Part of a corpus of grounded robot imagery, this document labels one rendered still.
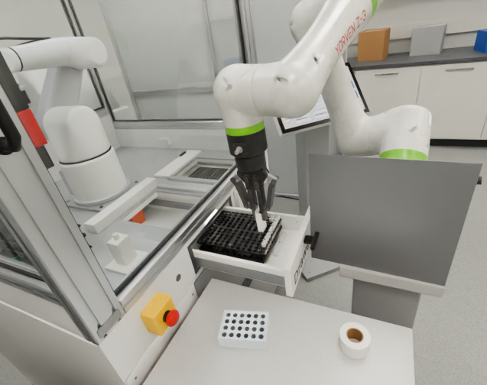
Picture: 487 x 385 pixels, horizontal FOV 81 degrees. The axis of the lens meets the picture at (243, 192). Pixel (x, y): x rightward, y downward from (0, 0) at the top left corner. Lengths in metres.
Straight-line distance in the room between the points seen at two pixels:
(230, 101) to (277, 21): 1.74
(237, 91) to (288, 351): 0.62
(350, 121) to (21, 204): 0.88
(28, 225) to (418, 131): 0.93
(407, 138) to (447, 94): 2.69
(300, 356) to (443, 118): 3.20
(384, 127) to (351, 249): 0.38
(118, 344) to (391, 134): 0.90
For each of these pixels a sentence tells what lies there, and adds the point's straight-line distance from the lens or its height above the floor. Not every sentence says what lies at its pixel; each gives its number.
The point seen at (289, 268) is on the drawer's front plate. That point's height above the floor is 0.93.
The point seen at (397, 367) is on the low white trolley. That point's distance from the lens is 0.83.
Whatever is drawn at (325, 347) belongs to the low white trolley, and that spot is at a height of 0.76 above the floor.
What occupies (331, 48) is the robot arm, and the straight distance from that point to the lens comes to 0.65.
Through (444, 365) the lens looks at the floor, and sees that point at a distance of 1.79.
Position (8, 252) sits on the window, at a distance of 0.74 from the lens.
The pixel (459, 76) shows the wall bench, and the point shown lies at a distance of 3.60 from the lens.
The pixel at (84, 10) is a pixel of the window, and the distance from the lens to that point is 0.67.
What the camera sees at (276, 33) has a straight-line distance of 2.33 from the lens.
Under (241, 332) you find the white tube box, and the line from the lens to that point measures 0.81.
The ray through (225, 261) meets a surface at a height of 0.88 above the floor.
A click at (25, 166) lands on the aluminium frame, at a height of 1.33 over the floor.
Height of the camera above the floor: 1.47
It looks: 30 degrees down
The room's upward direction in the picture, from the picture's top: 9 degrees counter-clockwise
